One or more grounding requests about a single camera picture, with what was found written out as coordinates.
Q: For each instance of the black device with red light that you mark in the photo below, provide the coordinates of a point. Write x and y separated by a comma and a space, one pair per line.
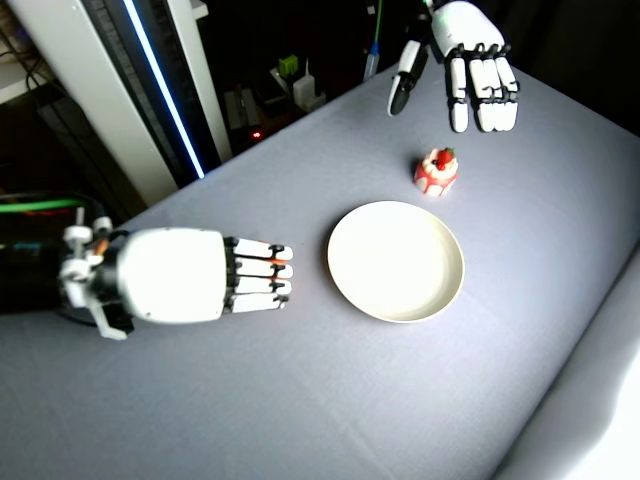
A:
256, 134

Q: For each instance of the white column with light strip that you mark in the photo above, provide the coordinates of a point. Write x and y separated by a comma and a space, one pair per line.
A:
100, 100

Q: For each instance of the small white bottle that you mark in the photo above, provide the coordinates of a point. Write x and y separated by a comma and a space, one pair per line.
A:
306, 90

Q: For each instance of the toy strawberry cake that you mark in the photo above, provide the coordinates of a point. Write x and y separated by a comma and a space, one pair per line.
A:
435, 172

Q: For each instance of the round cream plate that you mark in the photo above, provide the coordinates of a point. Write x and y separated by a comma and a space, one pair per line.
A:
395, 262

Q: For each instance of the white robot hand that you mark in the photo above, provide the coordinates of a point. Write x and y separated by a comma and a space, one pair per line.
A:
170, 275
465, 25

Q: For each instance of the small green block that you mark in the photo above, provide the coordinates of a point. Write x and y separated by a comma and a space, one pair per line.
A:
288, 65

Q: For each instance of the grey table cloth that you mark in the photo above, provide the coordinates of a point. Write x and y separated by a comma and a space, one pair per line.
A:
300, 400

